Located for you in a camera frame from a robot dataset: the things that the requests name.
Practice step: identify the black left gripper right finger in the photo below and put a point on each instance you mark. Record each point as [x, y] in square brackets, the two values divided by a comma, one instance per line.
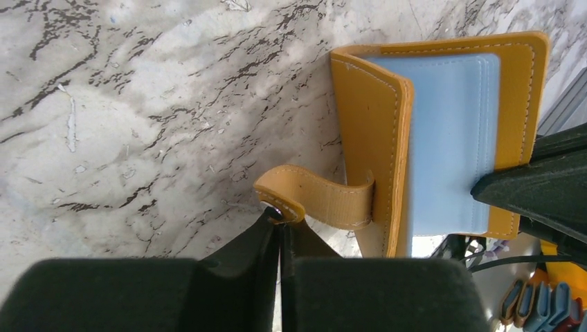
[322, 291]

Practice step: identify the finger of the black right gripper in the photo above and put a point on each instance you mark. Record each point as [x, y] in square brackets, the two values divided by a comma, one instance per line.
[549, 193]

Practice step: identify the yellow leather card holder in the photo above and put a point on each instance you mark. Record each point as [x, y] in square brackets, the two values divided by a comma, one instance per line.
[421, 123]

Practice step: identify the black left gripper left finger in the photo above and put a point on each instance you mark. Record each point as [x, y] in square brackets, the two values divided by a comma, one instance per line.
[233, 289]

